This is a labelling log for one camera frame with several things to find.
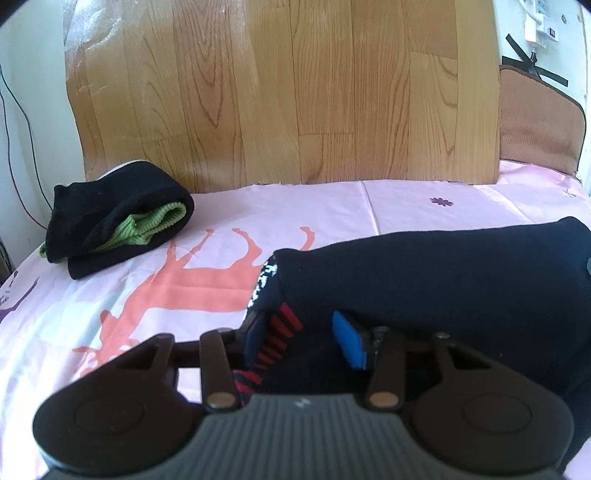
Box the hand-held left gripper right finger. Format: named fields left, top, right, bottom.
left=331, top=311, right=492, bottom=411

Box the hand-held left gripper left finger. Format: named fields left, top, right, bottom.
left=113, top=314, right=267, bottom=412

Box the navy patterned knit sweater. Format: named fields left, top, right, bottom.
left=232, top=216, right=591, bottom=476

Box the pink printed bed sheet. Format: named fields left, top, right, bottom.
left=0, top=159, right=591, bottom=480

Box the black and green folded garment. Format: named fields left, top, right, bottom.
left=40, top=160, right=195, bottom=280

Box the brown perforated cushion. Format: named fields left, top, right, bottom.
left=499, top=65, right=588, bottom=177

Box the long black tape strip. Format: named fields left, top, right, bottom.
left=501, top=55, right=570, bottom=88

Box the short black tape strip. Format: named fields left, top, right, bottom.
left=505, top=34, right=533, bottom=59

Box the wood-grain wall panel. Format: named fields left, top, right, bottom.
left=62, top=0, right=502, bottom=193

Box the thin dark cable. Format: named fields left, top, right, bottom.
left=0, top=64, right=52, bottom=228

